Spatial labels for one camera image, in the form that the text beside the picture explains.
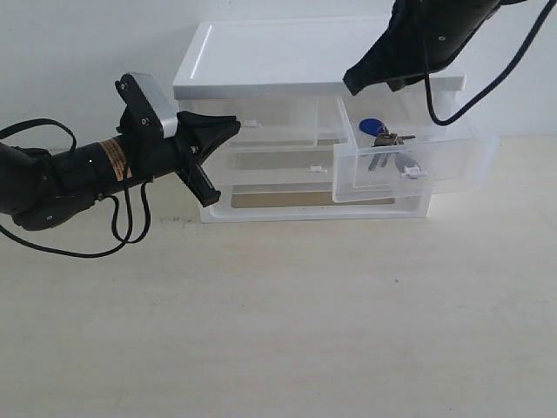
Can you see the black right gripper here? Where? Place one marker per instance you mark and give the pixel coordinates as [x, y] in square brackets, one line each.
[421, 36]

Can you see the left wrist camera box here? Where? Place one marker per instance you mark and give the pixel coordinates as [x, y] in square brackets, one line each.
[151, 113]

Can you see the keys with blue fob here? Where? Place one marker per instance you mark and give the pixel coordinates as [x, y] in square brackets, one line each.
[407, 166]

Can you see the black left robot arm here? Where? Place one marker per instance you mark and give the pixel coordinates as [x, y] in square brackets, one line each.
[40, 190]

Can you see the clear wide middle drawer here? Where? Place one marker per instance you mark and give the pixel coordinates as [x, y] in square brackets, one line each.
[271, 167]

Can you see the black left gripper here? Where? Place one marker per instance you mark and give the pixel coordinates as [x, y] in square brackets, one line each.
[197, 138]

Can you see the white plastic drawer cabinet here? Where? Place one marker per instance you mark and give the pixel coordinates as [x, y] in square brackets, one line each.
[285, 59]

